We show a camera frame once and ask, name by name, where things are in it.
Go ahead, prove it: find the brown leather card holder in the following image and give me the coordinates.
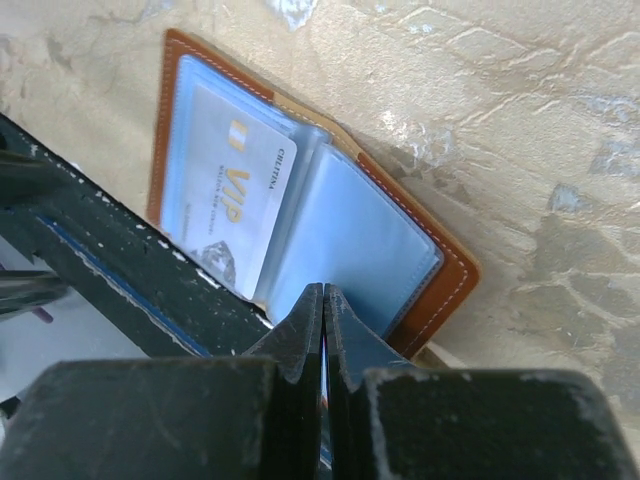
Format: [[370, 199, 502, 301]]
[[146, 28, 480, 357]]

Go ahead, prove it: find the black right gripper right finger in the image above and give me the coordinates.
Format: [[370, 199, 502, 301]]
[[323, 284, 639, 479]]

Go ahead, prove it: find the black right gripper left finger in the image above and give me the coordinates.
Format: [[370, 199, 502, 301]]
[[1, 283, 323, 479]]

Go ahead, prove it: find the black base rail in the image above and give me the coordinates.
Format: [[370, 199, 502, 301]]
[[1, 117, 269, 357]]

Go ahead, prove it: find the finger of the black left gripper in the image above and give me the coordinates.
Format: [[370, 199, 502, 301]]
[[1, 270, 68, 315], [1, 150, 55, 200]]

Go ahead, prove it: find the white VIP credit card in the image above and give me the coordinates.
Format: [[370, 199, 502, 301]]
[[162, 83, 297, 299]]

